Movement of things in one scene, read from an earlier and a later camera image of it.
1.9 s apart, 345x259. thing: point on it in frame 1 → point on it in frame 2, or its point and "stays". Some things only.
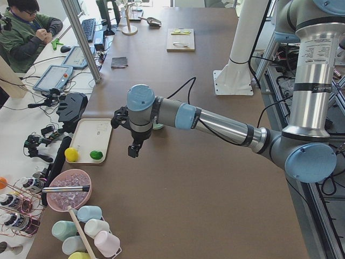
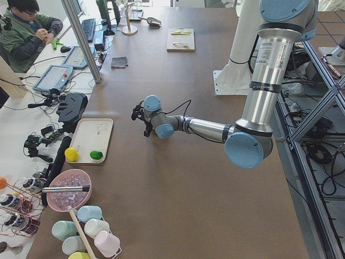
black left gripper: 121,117 → 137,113
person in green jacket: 23,43 stays
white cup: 92,226 stays
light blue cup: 85,213 stays
